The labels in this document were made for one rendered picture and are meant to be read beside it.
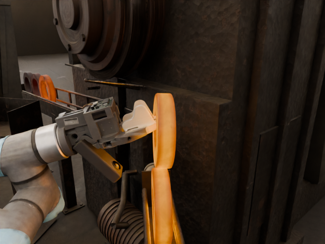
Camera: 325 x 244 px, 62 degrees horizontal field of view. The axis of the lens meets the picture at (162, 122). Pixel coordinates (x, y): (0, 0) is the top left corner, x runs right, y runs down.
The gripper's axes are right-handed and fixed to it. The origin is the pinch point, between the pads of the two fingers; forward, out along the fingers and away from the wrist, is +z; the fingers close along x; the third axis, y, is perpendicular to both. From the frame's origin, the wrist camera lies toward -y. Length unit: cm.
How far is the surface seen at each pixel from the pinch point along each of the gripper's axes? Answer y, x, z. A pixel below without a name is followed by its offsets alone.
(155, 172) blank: -8.4, -4.5, -4.0
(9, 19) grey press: 62, 311, -142
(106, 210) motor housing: -31.0, 19.5, -24.6
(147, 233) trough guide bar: -17.0, -10.9, -8.5
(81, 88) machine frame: -3, 85, -34
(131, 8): 23.6, 29.7, 0.2
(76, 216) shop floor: -75, 83, -64
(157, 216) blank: -13.0, -12.0, -5.5
